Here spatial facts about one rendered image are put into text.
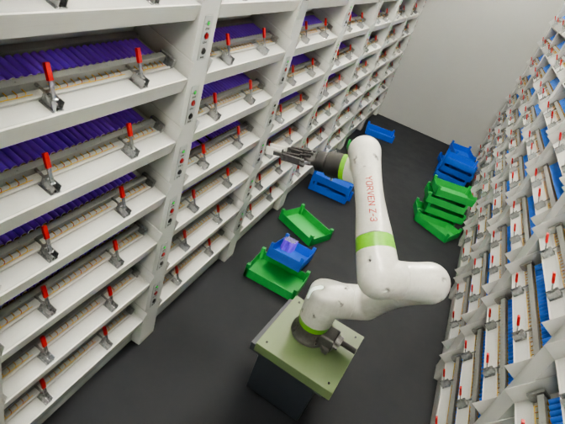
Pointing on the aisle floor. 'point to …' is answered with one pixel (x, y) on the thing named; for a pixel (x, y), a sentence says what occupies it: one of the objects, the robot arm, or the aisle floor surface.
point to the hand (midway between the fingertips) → (276, 150)
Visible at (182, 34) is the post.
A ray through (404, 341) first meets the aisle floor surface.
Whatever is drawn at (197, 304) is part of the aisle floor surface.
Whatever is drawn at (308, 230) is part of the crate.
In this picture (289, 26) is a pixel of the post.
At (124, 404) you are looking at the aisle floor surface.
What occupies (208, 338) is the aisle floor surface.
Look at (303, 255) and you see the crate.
